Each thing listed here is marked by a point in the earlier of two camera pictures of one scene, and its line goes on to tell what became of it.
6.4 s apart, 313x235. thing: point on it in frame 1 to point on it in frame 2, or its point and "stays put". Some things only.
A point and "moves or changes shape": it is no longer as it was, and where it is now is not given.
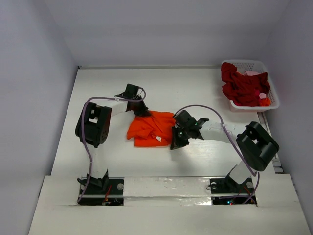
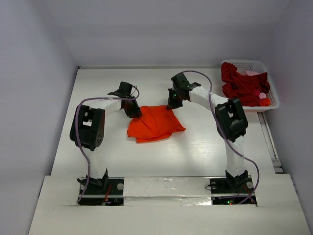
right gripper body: [177, 136] to [172, 101]
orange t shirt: [155, 129] moves or changes shape
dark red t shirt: [242, 89] stays put
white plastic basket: [259, 66] stays put
